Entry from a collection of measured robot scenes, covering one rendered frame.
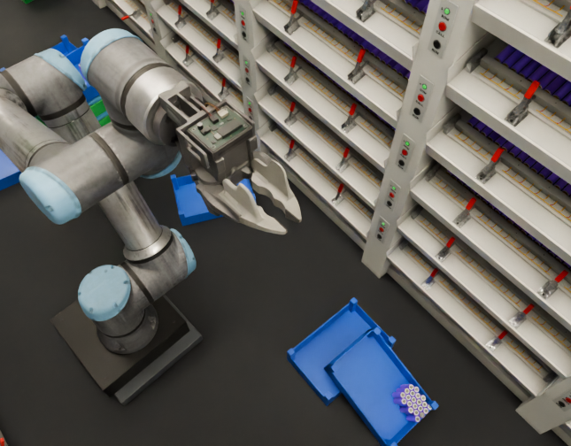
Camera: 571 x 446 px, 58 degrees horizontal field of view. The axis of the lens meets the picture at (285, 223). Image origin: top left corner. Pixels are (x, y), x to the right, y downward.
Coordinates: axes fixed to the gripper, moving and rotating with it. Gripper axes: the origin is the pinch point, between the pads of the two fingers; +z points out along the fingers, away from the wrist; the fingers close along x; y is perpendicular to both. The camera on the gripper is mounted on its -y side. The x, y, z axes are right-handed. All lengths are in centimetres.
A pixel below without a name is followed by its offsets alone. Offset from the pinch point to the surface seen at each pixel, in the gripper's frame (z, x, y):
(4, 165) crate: -161, -16, -117
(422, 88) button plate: -22, 61, -32
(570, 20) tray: 0, 64, -5
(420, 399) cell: 20, 35, -114
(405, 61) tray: -28, 63, -29
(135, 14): -184, 71, -98
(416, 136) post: -20, 61, -47
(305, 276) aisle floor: -37, 42, -120
